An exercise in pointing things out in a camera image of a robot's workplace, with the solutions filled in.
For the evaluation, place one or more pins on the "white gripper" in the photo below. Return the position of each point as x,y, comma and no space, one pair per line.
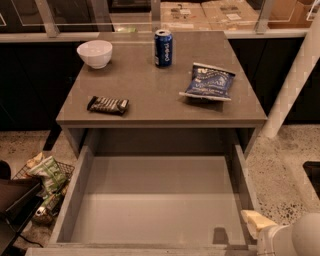
271,239

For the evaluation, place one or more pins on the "grey top drawer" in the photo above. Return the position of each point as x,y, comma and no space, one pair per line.
161,192

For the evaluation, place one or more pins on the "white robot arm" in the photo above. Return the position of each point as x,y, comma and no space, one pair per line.
302,238

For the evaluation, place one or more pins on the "grey drawer cabinet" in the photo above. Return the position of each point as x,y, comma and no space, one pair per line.
153,93

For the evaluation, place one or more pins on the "blue chip bag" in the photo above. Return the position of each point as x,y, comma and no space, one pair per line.
209,82

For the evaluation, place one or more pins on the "white diagonal support pole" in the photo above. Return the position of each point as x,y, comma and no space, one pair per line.
302,66

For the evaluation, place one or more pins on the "dark striped snack bar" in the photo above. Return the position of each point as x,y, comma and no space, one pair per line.
107,105

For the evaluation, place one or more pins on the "white railing ledge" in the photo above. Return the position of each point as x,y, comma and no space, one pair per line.
85,36

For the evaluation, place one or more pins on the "blue soda can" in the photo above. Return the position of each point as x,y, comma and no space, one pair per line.
163,47

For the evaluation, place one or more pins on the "green white snack bag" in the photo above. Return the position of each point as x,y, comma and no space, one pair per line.
49,172

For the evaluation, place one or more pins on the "cardboard box right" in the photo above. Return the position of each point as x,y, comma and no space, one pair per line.
230,14

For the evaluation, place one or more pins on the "cardboard box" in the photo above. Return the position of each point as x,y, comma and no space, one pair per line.
183,16
230,14

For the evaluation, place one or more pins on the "metal can in basket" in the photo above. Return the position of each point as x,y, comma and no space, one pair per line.
41,212

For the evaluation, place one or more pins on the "cardboard box left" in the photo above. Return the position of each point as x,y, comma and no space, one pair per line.
183,16

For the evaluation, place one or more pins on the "white ceramic bowl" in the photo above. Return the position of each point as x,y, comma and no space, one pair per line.
95,53

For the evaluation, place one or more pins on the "black base equipment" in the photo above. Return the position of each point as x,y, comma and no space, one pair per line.
18,202

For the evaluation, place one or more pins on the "black wire basket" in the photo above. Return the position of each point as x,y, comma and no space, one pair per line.
54,201

